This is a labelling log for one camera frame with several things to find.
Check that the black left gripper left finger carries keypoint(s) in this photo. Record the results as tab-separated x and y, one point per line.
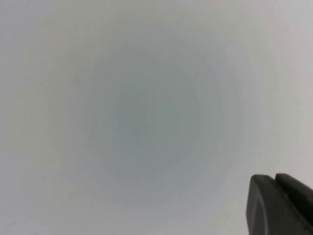
261	208

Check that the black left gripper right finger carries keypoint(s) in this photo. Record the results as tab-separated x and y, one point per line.
298	203

